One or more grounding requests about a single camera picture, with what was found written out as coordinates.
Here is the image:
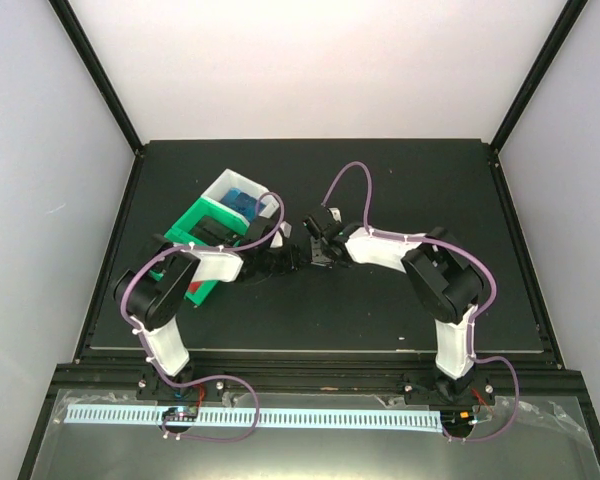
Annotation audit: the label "red credit card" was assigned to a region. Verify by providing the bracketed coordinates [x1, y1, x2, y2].
[187, 282, 206, 296]

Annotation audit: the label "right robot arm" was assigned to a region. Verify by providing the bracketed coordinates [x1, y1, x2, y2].
[303, 207, 485, 403]

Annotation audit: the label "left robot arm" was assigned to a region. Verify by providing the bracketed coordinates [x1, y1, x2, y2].
[112, 217, 308, 399]

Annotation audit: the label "blue cards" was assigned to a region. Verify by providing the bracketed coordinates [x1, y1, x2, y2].
[220, 188, 257, 221]

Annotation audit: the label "black cards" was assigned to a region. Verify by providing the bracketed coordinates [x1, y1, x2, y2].
[189, 215, 242, 246]

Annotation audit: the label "green plastic bin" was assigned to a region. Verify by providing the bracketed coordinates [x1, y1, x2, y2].
[149, 217, 238, 306]
[165, 198, 248, 246]

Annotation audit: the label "clear white plastic bin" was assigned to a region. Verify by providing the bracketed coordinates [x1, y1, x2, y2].
[201, 169, 280, 225]

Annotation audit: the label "left small circuit board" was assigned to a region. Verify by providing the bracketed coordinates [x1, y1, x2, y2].
[161, 406, 198, 423]

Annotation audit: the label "small circuit board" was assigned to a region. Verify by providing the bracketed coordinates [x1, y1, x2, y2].
[440, 410, 483, 429]
[161, 406, 198, 423]

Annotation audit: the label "right small circuit board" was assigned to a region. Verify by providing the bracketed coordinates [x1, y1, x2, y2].
[440, 410, 483, 429]

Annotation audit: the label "clear acrylic sheet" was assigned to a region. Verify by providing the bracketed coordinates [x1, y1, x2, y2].
[25, 391, 600, 479]

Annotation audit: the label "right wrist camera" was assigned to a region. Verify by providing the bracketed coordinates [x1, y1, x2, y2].
[328, 208, 342, 222]

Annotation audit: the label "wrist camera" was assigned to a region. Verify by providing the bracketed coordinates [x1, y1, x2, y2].
[270, 222, 292, 249]
[328, 208, 342, 222]

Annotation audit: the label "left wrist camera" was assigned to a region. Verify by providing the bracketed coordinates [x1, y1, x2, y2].
[270, 222, 292, 249]

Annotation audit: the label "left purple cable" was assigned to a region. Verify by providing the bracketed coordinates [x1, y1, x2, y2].
[121, 192, 286, 444]

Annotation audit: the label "purple cable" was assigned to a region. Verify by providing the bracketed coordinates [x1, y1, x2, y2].
[121, 192, 286, 444]
[321, 162, 521, 445]

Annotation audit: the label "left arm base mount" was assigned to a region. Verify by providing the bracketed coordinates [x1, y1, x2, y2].
[136, 367, 230, 404]

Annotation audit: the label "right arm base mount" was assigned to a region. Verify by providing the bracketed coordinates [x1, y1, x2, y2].
[399, 368, 495, 407]

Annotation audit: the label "white slotted cable duct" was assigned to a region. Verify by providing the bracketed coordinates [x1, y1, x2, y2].
[64, 404, 442, 433]

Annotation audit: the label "black aluminium front rail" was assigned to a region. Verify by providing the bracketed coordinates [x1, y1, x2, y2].
[49, 356, 588, 398]

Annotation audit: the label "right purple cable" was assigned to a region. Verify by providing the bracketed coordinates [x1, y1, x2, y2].
[321, 162, 521, 445]

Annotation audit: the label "left black frame post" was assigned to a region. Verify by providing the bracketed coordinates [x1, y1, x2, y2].
[48, 0, 144, 155]

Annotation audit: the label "black frame post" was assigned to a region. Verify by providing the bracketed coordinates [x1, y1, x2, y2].
[48, 0, 144, 155]
[490, 0, 588, 154]

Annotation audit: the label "right black frame post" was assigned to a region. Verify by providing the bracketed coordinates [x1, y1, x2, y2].
[490, 0, 588, 154]

